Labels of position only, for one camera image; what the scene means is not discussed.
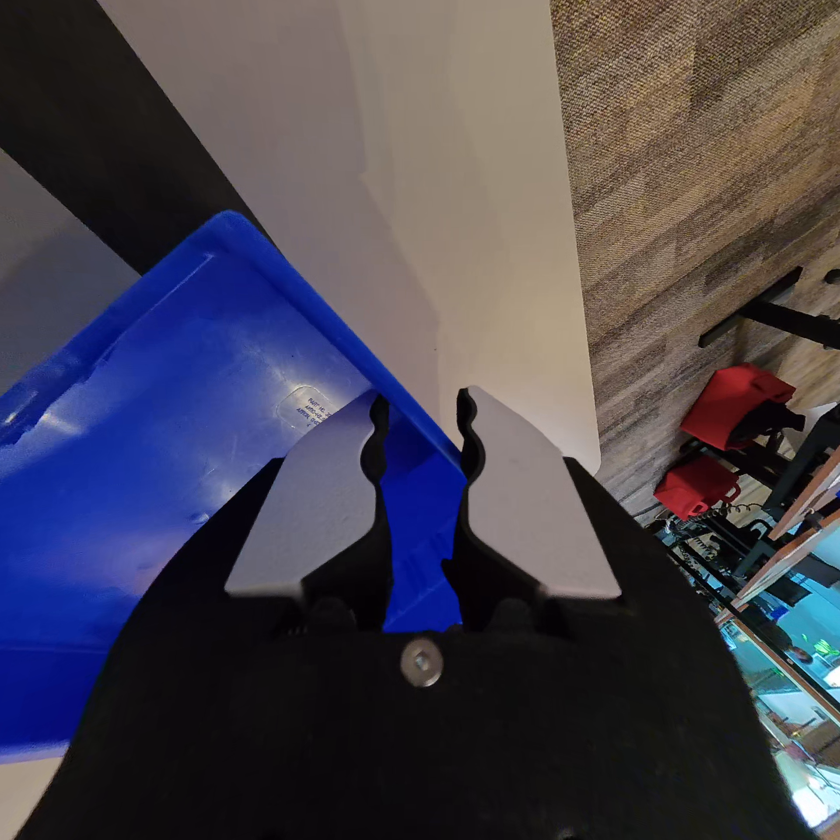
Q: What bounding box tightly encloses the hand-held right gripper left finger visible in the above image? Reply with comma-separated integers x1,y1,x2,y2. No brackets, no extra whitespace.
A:
224,390,395,632

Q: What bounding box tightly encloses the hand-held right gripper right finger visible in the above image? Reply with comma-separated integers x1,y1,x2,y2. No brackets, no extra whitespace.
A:
441,386,623,632

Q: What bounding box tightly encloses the blue plastic bin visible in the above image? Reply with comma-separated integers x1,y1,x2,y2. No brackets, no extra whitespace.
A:
0,210,468,765

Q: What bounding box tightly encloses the red bag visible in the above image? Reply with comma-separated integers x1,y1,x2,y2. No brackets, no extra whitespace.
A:
654,456,744,522
680,364,796,452

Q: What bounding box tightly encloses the brown desk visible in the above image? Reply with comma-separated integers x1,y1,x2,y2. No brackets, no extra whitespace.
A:
715,446,840,624

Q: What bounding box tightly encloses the black desk foot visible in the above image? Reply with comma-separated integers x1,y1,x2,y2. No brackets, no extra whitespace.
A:
697,266,840,350

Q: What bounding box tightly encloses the black tape strip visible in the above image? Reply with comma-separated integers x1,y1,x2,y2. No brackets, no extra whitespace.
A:
0,0,277,277

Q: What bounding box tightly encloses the black coiled cable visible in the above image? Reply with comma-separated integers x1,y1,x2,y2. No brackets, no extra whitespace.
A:
682,502,752,526

